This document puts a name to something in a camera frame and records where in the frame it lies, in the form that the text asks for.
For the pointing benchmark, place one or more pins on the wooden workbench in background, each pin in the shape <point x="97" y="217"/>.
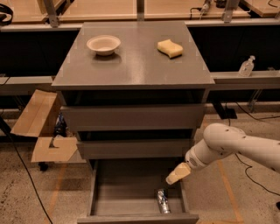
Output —
<point x="34" y="11"/>

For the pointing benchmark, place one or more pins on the clear sanitizer pump bottle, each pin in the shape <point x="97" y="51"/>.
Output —
<point x="247" y="67"/>

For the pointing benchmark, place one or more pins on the black headphones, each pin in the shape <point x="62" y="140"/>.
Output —
<point x="6" y="15"/>

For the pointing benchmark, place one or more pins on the open cardboard box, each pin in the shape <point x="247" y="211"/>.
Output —
<point x="38" y="120"/>

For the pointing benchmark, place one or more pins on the grey open bottom drawer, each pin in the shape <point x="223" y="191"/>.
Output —
<point x="124" y="191"/>

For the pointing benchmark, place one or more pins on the white paper bowl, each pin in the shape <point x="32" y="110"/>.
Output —
<point x="103" y="45"/>

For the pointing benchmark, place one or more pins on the silver blue redbull can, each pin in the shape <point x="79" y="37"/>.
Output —
<point x="163" y="201"/>

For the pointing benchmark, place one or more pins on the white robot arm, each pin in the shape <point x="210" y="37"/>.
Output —
<point x="220" y="141"/>

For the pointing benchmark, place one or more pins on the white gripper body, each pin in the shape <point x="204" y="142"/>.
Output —
<point x="194" y="162"/>

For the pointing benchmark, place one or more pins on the grey top drawer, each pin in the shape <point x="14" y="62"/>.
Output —
<point x="137" y="117"/>

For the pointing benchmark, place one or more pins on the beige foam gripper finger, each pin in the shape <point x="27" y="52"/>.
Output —
<point x="182" y="170"/>

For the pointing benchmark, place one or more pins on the grey drawer cabinet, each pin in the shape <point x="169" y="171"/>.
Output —
<point x="137" y="73"/>

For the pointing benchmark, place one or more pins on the grey metal shelf rail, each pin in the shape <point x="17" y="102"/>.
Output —
<point x="256" y="80"/>

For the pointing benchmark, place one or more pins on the grey middle drawer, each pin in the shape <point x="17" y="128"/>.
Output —
<point x="163" y="148"/>

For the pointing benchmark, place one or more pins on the yellow sponge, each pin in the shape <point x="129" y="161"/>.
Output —
<point x="169" y="48"/>

